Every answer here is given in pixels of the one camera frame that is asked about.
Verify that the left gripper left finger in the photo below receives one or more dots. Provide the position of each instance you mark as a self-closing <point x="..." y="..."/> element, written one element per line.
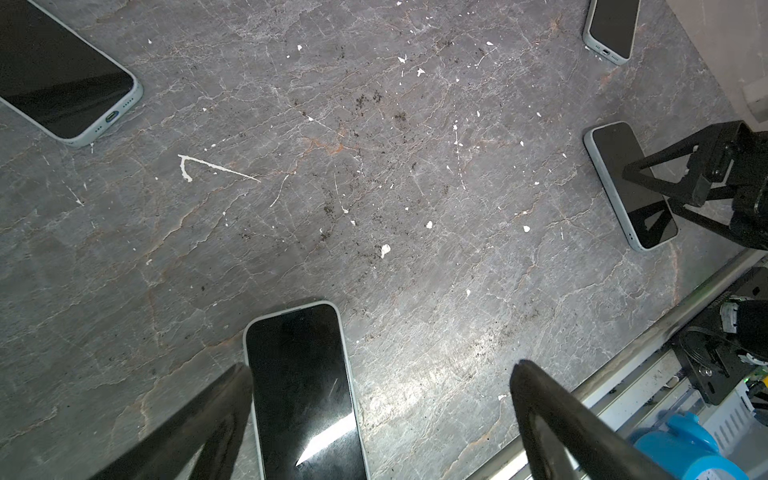
<point x="209" y="430"/>

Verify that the phone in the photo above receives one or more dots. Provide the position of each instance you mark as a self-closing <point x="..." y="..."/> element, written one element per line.
<point x="609" y="29"/>
<point x="304" y="408"/>
<point x="57" y="80"/>
<point x="643" y="215"/>

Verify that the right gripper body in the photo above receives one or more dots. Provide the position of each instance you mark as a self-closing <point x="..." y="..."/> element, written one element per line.
<point x="753" y="192"/>

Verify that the blue alarm clock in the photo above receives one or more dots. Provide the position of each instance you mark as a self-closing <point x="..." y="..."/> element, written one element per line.
<point x="686" y="450"/>

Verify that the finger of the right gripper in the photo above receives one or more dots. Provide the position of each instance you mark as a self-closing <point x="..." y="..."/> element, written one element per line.
<point x="741" y="228"/>
<point x="690" y="188"/>

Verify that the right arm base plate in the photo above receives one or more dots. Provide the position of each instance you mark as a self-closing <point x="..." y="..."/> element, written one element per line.
<point x="725" y="345"/>

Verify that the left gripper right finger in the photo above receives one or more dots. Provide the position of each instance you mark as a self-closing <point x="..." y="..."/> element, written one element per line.
<point x="556" y="428"/>

